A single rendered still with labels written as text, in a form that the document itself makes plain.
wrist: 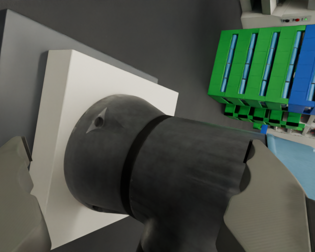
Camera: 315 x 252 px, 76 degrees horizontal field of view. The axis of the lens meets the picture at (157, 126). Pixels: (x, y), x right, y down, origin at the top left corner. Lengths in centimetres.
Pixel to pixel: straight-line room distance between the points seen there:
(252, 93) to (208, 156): 75
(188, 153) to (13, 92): 23
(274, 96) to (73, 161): 79
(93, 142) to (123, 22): 32
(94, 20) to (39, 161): 28
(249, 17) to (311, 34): 44
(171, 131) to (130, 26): 34
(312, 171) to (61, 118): 26
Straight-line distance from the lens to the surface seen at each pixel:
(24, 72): 31
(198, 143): 21
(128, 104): 28
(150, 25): 58
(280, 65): 95
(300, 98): 91
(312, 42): 98
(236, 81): 95
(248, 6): 134
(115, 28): 49
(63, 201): 32
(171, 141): 22
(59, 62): 30
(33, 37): 32
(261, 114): 125
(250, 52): 99
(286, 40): 99
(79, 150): 27
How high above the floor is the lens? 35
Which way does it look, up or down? 33 degrees down
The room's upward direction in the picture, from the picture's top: 103 degrees clockwise
